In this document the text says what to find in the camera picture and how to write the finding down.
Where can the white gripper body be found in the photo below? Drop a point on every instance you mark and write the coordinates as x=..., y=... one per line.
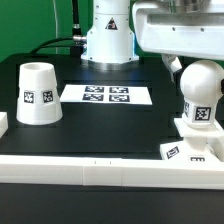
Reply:
x=192, y=28

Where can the white lamp bulb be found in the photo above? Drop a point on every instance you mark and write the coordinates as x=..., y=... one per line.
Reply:
x=201, y=86

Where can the white lamp base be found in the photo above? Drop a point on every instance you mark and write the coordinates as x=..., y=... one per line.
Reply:
x=197, y=144

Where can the white lamp shade cone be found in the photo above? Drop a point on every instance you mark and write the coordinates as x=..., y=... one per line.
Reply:
x=38, y=102

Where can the white marker sheet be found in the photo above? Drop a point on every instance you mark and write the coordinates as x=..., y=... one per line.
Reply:
x=106, y=94

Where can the white left fence block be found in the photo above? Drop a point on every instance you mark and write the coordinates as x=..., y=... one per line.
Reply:
x=3, y=123

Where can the white front fence wall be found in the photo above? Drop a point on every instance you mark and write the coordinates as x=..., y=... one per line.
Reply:
x=111, y=172

